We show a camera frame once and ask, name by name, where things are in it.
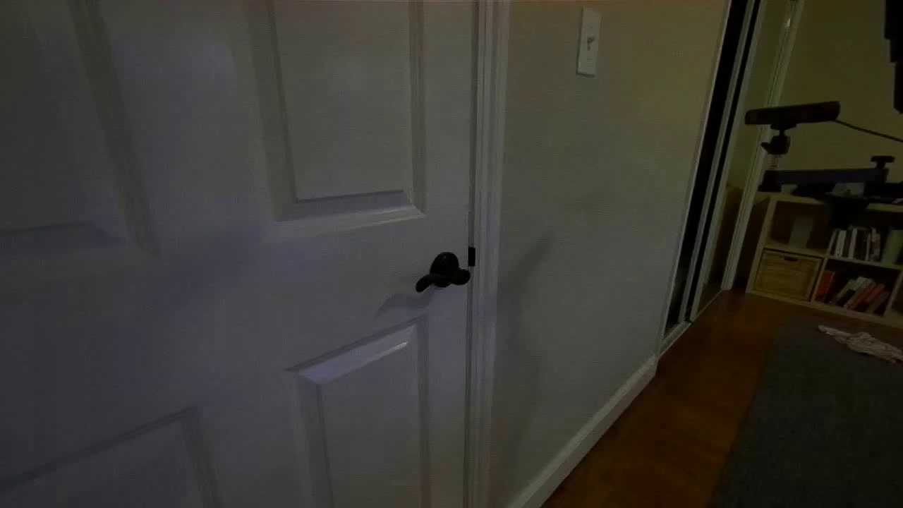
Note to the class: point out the white panelled door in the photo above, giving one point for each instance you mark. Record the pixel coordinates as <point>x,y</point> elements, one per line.
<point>187,284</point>

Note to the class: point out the black door latch plate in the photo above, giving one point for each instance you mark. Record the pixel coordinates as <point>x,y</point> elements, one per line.
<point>473,258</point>

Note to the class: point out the white baseboard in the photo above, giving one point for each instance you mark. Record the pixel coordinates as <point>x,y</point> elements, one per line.
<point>592,432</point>

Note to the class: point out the white doorway trim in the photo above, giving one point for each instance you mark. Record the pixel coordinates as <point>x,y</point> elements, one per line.
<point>763,150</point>

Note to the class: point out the white bookshelf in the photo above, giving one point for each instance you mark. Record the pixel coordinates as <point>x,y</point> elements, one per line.
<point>780,215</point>

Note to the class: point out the wicker storage basket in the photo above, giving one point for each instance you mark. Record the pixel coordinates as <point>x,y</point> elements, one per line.
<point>786,274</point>

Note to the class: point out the row of books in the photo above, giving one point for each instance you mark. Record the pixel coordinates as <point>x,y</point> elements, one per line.
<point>858,293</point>

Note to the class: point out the grey rug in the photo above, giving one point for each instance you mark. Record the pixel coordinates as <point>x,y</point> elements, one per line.
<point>828,432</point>

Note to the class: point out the loose papers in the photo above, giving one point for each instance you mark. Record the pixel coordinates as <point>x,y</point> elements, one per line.
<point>861,339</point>

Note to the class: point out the white door frame trim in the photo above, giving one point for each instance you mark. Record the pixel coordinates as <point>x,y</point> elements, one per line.
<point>485,188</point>

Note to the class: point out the white light switch plate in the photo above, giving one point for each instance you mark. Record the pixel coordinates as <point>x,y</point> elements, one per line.
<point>588,40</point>

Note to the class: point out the dark sliding door frame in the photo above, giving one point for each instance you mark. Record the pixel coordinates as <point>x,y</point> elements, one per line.
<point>708,188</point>

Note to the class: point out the black bar camera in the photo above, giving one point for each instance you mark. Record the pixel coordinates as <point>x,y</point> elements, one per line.
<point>790,115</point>

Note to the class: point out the black camera stand rig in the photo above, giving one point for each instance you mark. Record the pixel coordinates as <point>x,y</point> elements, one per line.
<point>828,183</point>

